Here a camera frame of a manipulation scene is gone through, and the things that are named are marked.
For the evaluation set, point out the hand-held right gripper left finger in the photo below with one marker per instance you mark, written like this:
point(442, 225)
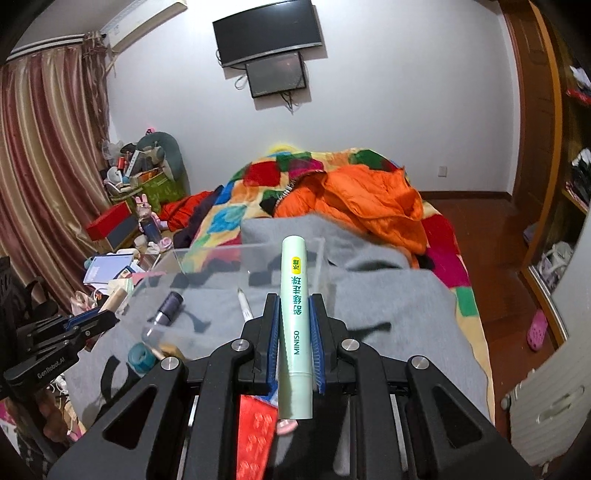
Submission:
point(275, 344)

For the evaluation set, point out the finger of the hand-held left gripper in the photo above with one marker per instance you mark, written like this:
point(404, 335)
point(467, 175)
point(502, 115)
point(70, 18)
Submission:
point(85, 320)
point(51, 334)

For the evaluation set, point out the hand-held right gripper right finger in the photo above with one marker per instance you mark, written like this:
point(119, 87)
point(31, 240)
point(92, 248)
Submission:
point(316, 344)

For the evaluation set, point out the light green tube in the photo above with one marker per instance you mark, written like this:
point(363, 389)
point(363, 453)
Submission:
point(295, 323)

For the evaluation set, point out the teal small jar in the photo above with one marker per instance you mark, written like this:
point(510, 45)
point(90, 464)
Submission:
point(141, 356)

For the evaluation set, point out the pink round item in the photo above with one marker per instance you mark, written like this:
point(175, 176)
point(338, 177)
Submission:
point(285, 425)

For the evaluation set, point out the beige cylinder tube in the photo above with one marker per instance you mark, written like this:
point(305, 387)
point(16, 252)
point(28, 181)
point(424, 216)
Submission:
point(171, 351)

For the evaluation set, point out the clear plastic box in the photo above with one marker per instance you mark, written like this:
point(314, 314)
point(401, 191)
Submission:
point(221, 270)

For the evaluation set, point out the red packet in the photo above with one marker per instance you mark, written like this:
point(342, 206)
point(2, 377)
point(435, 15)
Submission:
point(254, 438)

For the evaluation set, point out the person's left hand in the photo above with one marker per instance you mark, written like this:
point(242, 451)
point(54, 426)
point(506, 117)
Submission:
point(55, 417)

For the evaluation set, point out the pink white cloth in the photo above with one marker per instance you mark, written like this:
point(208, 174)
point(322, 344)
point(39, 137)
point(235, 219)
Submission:
point(85, 303)

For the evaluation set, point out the white pen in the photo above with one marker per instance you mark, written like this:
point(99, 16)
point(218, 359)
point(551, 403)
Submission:
point(244, 304)

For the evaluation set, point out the black bag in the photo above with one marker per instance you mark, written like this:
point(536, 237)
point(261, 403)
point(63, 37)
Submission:
point(18, 295)

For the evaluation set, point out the blue white notebook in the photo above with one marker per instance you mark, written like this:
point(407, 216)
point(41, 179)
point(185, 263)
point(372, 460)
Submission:
point(108, 267)

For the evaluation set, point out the purple lipstick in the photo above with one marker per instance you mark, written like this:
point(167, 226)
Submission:
point(168, 307)

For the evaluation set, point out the red box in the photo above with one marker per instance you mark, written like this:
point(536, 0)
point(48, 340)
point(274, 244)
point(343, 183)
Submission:
point(108, 221)

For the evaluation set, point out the grey blanket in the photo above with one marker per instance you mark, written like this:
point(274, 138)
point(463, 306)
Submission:
point(415, 323)

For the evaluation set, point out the blue bottle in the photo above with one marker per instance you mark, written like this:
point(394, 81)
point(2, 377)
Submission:
point(150, 230)

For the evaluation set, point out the pink rabbit toy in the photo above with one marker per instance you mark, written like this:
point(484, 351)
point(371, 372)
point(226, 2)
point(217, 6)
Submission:
point(145, 207)

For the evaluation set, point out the colourful patchwork blanket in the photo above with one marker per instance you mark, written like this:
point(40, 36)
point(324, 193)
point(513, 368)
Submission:
point(231, 217)

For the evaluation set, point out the orange puffer jacket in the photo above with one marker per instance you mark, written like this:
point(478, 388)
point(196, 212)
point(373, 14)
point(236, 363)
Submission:
point(369, 207)

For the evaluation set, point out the white mug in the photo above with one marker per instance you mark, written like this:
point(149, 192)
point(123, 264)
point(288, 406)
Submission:
point(114, 175)

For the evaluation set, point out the red-orange garment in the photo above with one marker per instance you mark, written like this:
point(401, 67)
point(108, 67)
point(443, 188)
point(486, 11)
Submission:
point(184, 207)

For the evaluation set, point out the green cardboard box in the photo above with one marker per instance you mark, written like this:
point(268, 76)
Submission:
point(161, 190)

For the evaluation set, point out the dark navy garment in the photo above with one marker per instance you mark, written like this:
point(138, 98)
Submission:
point(205, 207)

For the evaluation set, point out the striped red curtain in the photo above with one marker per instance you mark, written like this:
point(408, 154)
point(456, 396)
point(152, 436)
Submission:
point(46, 161)

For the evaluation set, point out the grey-green pillow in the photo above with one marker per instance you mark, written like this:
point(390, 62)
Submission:
point(173, 152)

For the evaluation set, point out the yellow pillow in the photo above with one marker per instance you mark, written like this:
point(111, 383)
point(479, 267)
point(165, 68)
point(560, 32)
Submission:
point(286, 147)

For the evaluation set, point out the pink clog shoe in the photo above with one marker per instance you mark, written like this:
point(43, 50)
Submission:
point(538, 330)

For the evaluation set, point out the white suitcase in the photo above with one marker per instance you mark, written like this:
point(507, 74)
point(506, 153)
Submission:
point(554, 392)

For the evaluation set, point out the white bag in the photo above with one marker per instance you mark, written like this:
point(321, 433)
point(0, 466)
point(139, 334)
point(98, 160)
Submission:
point(554, 267)

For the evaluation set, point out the wooden wardrobe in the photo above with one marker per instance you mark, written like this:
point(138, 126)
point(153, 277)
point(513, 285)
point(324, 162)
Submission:
point(535, 138)

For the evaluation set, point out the white air conditioner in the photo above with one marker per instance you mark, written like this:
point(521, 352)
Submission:
point(143, 23)

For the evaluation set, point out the small wall monitor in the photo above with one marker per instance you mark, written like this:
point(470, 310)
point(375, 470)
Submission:
point(276, 74)

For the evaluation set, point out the black wall television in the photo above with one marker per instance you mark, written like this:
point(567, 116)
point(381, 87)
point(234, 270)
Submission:
point(268, 32)

